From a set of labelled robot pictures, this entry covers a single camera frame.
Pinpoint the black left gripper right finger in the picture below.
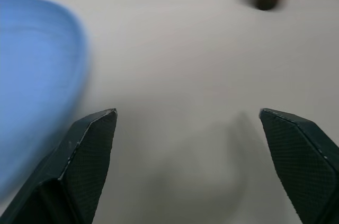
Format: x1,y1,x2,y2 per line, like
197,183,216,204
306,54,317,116
258,107,339,224

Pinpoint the blue plate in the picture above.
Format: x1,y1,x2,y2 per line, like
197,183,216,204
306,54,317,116
0,0,90,195

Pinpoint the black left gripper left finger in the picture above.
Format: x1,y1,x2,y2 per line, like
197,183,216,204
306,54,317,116
0,107,118,224

